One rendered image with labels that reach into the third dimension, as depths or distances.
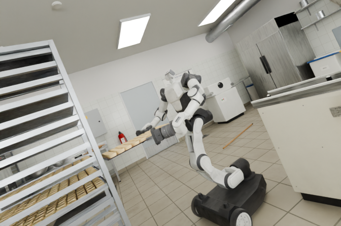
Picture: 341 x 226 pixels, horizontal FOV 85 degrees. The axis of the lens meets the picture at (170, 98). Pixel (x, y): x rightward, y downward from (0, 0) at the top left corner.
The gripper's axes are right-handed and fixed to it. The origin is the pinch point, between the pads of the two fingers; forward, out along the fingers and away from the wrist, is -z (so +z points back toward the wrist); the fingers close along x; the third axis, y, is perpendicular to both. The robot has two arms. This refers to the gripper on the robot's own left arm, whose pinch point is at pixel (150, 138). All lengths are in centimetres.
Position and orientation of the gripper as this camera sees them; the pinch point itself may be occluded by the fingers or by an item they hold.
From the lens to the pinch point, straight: 135.8
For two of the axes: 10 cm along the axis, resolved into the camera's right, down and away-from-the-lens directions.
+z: 8.9, -4.0, -2.3
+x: -4.0, -9.1, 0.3
